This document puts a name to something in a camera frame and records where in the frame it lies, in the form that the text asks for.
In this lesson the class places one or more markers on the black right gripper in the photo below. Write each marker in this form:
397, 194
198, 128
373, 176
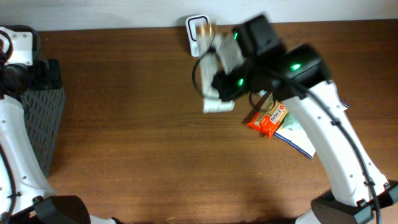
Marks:
221, 86

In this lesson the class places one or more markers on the white tube with cork cap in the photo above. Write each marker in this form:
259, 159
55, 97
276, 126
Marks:
208, 66

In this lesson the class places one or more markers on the orange spaghetti package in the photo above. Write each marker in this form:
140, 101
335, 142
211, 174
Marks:
268, 115

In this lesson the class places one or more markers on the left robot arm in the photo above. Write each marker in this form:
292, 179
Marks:
26, 195

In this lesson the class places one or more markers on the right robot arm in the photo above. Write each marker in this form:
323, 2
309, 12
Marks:
300, 80

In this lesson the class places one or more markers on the white barcode scanner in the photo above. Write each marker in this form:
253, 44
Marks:
191, 25

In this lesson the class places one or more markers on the grey plastic basket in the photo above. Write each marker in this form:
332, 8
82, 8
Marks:
36, 82

